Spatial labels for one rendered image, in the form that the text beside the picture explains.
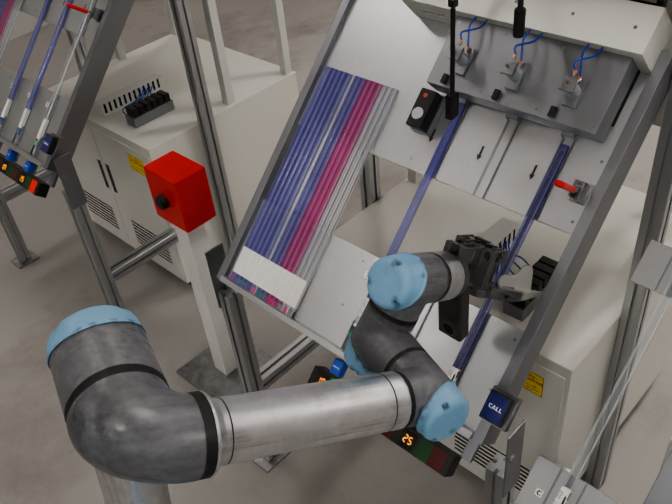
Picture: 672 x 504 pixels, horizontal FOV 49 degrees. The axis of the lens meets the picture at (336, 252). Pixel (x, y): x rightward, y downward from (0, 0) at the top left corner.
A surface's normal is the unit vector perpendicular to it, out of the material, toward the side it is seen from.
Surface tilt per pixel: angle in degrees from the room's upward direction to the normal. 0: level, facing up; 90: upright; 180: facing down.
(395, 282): 59
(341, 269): 45
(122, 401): 19
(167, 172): 0
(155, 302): 0
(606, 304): 0
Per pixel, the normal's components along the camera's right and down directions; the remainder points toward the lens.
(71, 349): -0.50, -0.50
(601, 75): -0.54, -0.19
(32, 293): -0.09, -0.77
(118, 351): 0.24, -0.84
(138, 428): 0.18, -0.28
